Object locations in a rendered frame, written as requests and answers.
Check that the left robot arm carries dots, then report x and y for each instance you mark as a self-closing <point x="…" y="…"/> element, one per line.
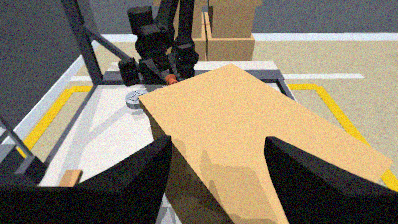
<point x="151" y="36"/>

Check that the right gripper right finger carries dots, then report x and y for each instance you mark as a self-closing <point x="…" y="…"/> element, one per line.
<point x="314" y="191"/>

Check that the brown wooden chest of drawers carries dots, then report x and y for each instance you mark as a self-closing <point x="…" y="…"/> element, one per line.
<point x="218" y="122"/>

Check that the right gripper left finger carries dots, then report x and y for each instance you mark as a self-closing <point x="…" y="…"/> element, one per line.
<point x="129" y="192"/>

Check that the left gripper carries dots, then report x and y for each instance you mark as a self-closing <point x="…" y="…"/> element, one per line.
<point x="182" y="59"/>

